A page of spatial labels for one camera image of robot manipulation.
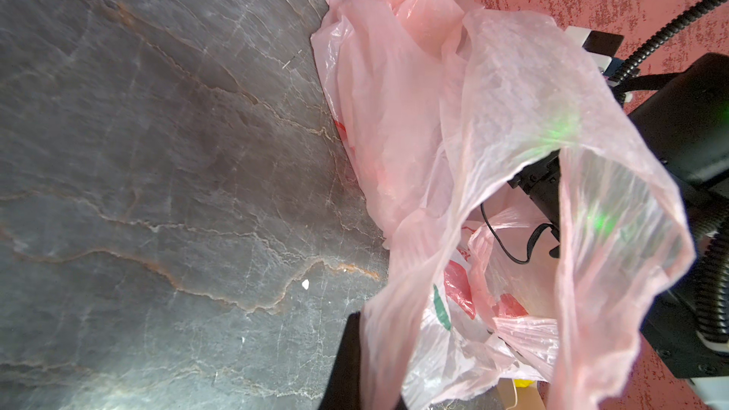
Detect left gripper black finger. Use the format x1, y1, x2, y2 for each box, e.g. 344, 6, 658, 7
318, 312, 363, 410

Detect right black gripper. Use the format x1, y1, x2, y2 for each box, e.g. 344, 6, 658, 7
506, 53, 728, 259

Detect yellow fake lemon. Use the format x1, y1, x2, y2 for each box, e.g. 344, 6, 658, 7
514, 379, 536, 388

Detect pink plastic bag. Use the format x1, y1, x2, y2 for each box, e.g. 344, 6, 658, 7
311, 0, 695, 409

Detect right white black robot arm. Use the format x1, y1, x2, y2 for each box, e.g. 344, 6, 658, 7
609, 53, 728, 395

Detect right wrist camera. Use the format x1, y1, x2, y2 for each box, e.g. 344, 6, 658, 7
565, 26, 625, 80

